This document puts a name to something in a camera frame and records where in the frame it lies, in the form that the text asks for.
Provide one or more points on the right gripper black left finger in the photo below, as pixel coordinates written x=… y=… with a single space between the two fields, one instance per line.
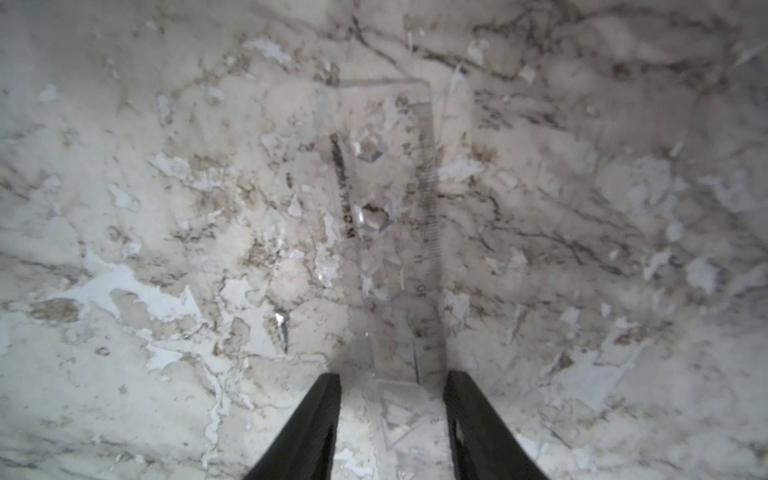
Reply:
x=304 y=448

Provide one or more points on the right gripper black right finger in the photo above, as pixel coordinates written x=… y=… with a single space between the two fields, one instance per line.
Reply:
x=482 y=447

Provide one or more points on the clear stencil ruler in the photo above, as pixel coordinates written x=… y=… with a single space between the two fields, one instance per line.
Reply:
x=379 y=136

